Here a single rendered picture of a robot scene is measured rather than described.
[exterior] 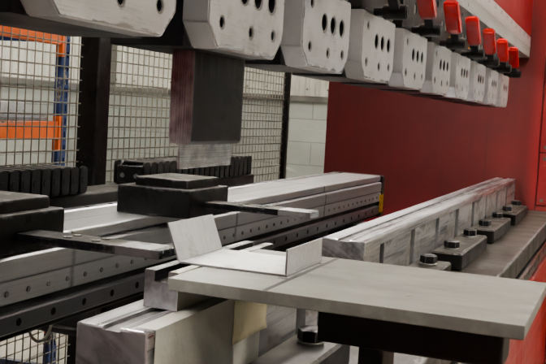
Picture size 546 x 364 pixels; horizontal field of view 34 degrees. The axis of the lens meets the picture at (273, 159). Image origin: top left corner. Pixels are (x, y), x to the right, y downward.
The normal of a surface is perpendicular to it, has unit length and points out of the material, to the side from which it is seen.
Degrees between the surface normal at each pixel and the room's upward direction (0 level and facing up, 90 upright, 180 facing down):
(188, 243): 69
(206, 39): 135
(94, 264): 90
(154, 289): 90
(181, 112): 90
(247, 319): 90
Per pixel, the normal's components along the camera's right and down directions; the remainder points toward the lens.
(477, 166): -0.37, 0.03
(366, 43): 0.93, 0.07
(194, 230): 0.89, -0.30
